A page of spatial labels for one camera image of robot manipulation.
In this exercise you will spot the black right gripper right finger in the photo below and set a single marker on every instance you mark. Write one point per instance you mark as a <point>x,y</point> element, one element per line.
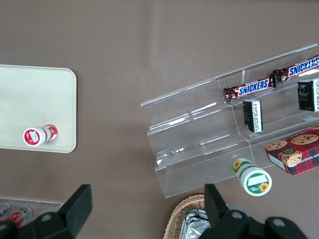
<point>214,206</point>

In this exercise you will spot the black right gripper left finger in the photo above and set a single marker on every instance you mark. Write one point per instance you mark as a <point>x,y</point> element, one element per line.
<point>77,209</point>

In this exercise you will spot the silver foil tray stack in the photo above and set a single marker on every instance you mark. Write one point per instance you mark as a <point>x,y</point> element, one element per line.
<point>194,226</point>

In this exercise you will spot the oval light wicker basket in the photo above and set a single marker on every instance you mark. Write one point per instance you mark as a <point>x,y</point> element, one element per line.
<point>177,219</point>

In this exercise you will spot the beige plastic tray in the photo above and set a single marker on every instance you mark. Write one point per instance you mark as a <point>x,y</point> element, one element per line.
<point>37,99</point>

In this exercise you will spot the clear acrylic bottle rack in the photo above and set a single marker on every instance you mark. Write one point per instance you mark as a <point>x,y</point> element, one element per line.
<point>30,202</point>

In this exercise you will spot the green sunflower yogurt cup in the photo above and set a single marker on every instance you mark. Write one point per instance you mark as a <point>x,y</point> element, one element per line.
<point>256,183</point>

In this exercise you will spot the red cola bottle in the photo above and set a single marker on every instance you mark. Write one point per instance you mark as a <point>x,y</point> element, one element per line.
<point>17,216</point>

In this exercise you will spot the clear acrylic step shelf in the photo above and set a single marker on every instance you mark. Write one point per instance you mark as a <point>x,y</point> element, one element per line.
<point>194,139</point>

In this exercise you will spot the red yogurt cup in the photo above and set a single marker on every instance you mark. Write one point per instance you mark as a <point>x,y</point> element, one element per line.
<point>32,135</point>

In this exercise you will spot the small black snack box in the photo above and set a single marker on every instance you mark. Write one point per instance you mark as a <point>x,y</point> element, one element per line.
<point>249,114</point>
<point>306,94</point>

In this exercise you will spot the red plaid cookie box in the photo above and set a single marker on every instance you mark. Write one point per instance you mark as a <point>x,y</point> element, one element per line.
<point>299,154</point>

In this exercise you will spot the Snickers chocolate bar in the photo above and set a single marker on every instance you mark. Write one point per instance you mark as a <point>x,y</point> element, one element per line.
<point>301,69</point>
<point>251,87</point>

